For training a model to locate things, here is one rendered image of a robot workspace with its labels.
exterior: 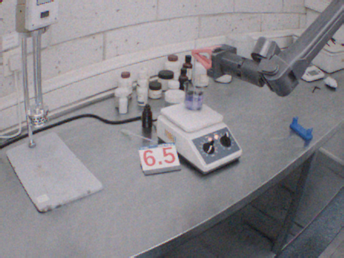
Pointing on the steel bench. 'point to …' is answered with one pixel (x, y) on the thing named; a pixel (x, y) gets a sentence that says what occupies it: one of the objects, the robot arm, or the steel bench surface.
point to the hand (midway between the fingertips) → (195, 52)
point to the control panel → (216, 146)
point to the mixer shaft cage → (34, 112)
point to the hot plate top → (190, 122)
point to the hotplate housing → (169, 131)
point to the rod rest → (301, 129)
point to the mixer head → (35, 17)
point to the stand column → (26, 96)
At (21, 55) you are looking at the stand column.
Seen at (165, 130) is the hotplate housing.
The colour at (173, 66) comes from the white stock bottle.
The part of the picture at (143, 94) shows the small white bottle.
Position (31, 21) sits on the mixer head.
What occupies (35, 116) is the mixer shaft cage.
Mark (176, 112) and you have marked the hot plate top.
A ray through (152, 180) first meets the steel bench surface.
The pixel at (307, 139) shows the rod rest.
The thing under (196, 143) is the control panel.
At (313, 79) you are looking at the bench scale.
